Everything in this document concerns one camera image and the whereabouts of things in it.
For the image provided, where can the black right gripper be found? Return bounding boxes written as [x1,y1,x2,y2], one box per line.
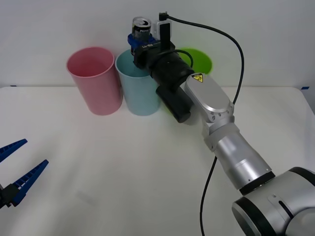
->
[127,33,177,72]

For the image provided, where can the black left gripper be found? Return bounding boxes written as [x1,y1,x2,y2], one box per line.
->
[0,138,49,209]

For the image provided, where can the black drink can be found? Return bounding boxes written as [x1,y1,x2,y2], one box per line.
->
[130,16,152,56]

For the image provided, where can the pale blue plastic bin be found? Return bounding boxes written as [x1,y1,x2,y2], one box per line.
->
[115,48,162,117]

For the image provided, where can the green plastic bin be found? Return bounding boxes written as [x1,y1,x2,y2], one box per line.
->
[160,47,213,115]

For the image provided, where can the pink plastic bin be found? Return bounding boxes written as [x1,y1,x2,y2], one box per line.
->
[65,47,123,116]

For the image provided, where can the pale grey wrist camera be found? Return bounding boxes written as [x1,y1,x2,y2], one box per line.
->
[150,19,173,51]

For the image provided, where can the black camera cable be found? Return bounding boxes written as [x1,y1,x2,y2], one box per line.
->
[158,11,245,236]

